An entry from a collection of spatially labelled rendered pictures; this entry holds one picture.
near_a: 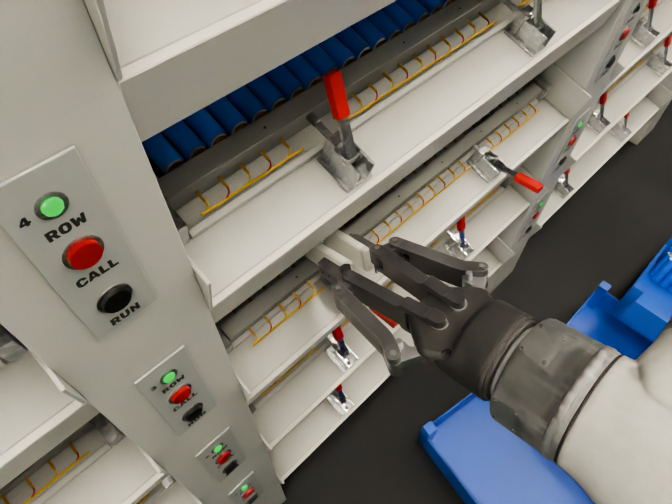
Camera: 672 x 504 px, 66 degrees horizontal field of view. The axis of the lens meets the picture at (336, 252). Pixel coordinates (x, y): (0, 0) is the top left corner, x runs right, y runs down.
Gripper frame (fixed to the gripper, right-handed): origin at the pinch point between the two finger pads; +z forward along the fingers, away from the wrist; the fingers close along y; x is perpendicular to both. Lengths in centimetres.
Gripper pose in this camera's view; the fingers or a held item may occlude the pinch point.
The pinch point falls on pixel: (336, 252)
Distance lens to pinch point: 51.9
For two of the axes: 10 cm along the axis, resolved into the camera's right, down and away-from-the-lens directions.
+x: 1.7, 7.0, 6.9
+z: -6.8, -4.2, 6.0
